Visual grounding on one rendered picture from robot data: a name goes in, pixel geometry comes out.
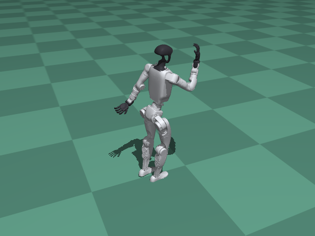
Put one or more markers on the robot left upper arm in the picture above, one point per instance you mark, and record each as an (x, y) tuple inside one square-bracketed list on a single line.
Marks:
[(143, 77)]

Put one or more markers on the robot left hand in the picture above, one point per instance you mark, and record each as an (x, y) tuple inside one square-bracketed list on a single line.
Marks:
[(123, 107)]

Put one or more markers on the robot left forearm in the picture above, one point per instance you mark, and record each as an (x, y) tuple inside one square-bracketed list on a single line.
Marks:
[(134, 94)]

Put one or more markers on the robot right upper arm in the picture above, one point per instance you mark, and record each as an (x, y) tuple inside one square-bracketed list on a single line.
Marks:
[(175, 79)]

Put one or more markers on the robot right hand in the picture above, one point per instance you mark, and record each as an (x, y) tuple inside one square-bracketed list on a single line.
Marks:
[(197, 57)]

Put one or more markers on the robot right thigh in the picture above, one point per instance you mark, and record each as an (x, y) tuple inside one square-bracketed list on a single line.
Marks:
[(164, 130)]

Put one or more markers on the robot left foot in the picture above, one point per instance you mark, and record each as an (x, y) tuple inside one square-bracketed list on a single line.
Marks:
[(142, 172)]

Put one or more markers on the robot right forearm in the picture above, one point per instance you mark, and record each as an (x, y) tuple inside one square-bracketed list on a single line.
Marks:
[(193, 77)]

